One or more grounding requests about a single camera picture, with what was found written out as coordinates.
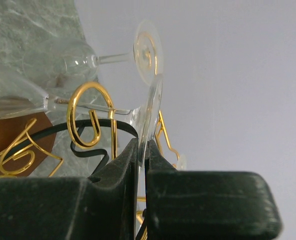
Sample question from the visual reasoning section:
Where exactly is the clear tall champagne flute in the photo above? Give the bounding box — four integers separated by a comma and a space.
0, 64, 163, 159

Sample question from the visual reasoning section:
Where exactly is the clear wine glass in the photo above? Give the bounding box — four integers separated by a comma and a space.
23, 19, 164, 89
173, 154, 187, 171

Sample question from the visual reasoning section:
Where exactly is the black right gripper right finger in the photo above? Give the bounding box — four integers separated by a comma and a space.
145, 140, 282, 240

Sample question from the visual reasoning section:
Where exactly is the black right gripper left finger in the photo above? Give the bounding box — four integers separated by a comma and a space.
0, 138, 138, 240

